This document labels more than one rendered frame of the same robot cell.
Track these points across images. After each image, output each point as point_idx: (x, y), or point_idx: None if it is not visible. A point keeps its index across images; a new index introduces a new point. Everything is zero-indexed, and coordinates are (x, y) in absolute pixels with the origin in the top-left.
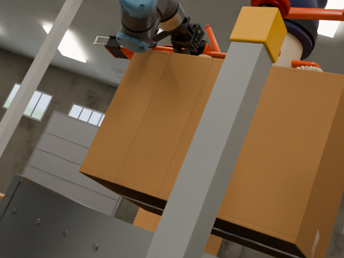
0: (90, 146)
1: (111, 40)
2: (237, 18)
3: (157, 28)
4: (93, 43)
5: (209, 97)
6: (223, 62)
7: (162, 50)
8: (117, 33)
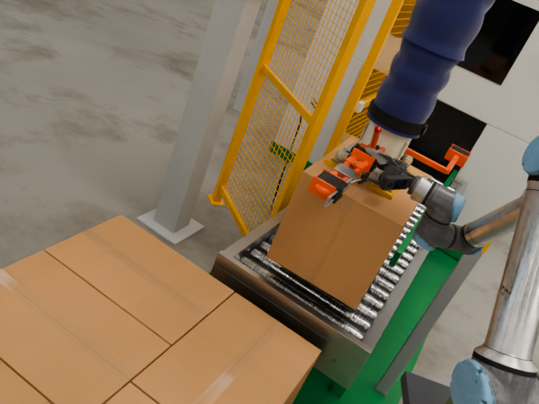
0: (363, 295)
1: (338, 193)
2: (489, 245)
3: (393, 183)
4: (325, 208)
5: (469, 272)
6: (477, 260)
7: (358, 174)
8: (432, 248)
